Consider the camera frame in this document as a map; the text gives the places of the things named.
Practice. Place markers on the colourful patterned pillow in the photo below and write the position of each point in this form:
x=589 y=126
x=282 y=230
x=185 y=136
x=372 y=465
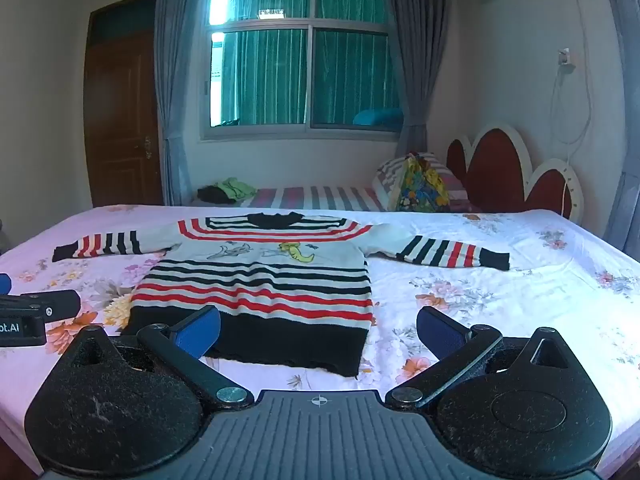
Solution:
x=420 y=185

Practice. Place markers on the bed with floral sheet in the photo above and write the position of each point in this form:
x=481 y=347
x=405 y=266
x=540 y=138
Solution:
x=525 y=285

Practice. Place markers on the wooden door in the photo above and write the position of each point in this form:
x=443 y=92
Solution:
x=120 y=125

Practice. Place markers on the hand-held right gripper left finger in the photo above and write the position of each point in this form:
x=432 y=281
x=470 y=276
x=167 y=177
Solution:
x=200 y=331

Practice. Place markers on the teal cloth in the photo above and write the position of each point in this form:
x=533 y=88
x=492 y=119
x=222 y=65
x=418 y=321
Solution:
x=377 y=117

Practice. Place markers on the dark cloth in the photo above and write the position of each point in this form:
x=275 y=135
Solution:
x=210 y=194

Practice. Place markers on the grey curtain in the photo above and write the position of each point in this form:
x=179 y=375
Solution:
x=172 y=85
x=420 y=60
x=625 y=200

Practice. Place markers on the striped knit sweater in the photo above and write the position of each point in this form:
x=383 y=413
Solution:
x=280 y=285

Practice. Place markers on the green cloth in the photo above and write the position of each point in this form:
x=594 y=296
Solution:
x=236 y=187

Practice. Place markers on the wall socket with charger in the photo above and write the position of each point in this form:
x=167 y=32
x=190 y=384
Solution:
x=566 y=59

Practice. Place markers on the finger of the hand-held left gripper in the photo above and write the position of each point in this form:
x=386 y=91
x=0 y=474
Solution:
x=4 y=283
x=57 y=304

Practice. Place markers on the striped pillow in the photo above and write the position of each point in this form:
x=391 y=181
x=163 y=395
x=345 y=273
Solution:
x=386 y=176

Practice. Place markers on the red scalloped headboard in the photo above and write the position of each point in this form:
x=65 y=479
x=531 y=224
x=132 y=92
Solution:
x=500 y=170

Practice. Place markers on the sliding window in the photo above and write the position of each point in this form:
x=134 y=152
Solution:
x=265 y=75

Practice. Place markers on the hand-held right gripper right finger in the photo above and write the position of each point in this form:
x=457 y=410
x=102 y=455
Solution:
x=440 y=332

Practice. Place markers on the striped bed sheet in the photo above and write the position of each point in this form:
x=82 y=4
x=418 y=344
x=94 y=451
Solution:
x=320 y=197

